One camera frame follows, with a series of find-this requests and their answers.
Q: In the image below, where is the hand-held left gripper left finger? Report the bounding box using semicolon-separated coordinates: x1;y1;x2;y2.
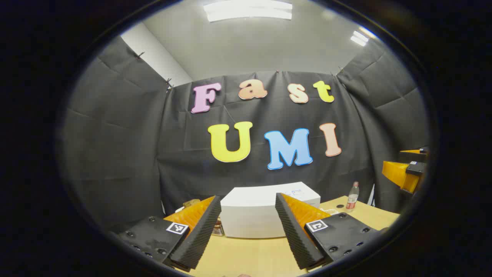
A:
109;195;222;272

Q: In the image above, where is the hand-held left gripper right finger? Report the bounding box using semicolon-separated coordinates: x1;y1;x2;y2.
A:
275;192;389;270

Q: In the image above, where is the white microwave oven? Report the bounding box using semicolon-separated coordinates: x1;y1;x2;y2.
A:
220;182;321;239

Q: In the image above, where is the clear plastic bottle red label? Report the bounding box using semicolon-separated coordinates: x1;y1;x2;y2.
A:
346;182;360;213

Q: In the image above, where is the small ceiling light panel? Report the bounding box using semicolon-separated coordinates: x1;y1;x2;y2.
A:
350;26;375;47

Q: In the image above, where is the long ceiling light panel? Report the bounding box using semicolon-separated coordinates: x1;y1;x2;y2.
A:
203;0;293;23

